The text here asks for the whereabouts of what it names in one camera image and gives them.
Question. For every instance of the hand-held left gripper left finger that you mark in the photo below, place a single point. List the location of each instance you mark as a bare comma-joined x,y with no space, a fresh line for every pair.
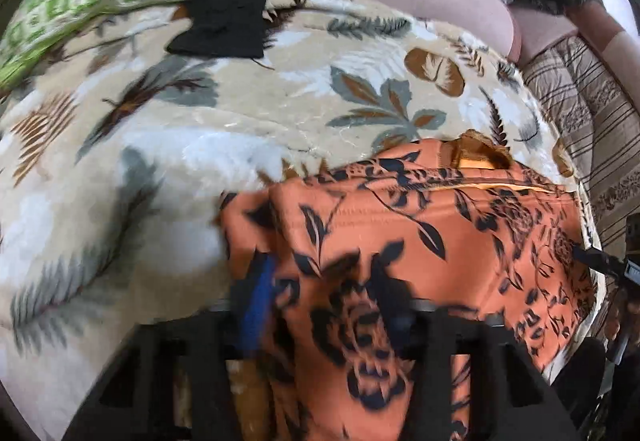
256,306

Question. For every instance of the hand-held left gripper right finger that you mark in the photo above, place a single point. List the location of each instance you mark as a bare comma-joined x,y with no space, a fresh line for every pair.
434,351

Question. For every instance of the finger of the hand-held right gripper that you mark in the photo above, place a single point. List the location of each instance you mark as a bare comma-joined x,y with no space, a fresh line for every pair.
597,261

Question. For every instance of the orange floral blouse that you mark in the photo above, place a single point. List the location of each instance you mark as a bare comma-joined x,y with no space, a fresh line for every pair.
400,231

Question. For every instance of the large striped sofa cushion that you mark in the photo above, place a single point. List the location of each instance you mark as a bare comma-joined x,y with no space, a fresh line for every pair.
615,161

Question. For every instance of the small striped sofa cushion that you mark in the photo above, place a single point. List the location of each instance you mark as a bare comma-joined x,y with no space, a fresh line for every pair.
555,86

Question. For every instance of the leaf print blanket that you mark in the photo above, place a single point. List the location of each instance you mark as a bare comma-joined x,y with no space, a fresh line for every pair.
225,111

